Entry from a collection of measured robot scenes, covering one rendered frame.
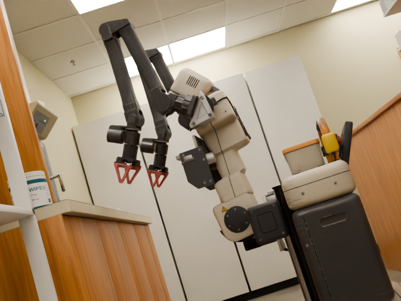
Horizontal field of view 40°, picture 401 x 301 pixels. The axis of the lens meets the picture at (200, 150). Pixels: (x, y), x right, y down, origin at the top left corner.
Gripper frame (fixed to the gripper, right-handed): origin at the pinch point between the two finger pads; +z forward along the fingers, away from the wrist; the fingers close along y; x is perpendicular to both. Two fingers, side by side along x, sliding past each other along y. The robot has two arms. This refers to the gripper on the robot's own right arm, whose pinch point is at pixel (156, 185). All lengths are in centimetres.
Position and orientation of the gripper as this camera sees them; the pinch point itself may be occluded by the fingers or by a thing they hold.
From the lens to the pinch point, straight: 259.2
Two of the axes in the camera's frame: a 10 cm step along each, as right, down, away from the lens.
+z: -1.5, 9.9, -0.7
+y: -2.0, -1.0, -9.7
